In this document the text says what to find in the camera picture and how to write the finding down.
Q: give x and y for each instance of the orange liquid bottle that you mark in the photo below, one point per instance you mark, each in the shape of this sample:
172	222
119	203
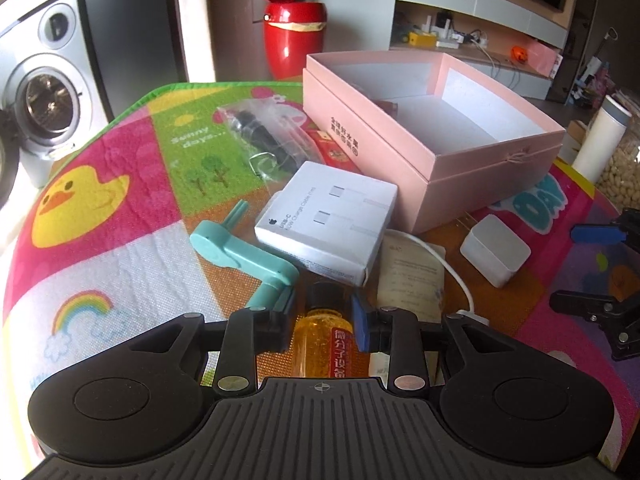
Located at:
315	340

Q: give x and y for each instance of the dark tall cabinet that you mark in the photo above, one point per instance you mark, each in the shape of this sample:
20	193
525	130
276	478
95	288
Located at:
132	15

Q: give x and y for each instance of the clear jar of beans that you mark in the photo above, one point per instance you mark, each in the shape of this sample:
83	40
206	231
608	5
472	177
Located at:
625	170

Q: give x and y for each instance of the white charger adapter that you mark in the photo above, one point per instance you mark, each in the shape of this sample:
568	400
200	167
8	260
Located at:
492	250

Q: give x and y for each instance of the red trash bin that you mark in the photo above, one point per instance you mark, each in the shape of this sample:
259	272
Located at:
292	35

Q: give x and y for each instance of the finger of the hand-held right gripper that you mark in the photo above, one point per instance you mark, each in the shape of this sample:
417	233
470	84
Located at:
590	305
595	234

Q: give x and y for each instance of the orange pumpkin toy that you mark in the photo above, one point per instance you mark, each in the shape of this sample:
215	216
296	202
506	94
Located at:
519	54

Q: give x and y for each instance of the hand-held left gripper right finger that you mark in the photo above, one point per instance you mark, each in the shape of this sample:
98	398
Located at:
361	325

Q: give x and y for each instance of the yellow toy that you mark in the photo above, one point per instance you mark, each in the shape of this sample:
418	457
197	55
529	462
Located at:
421	40

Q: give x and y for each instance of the silver washing machine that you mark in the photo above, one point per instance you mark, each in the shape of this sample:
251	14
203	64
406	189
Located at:
55	95

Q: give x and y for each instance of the colourful cartoon play mat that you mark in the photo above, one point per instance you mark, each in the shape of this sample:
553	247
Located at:
100	260

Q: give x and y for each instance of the white and wood TV cabinet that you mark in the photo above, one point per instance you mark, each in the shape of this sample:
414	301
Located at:
500	10

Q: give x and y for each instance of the pink paper bag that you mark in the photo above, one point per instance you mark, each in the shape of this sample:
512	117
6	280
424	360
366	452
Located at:
542	59

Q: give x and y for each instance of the white router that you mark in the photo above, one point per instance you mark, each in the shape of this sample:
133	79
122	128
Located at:
440	25

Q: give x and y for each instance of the pink cardboard box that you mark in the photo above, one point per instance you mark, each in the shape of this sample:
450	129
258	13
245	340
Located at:
380	160

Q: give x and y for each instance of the white thermos bottle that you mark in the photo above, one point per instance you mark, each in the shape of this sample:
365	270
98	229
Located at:
597	145

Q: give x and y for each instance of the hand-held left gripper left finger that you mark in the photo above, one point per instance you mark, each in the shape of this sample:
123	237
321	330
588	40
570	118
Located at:
274	331

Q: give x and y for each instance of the clear bag with black parts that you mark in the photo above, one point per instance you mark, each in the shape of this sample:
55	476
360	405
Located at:
255	127

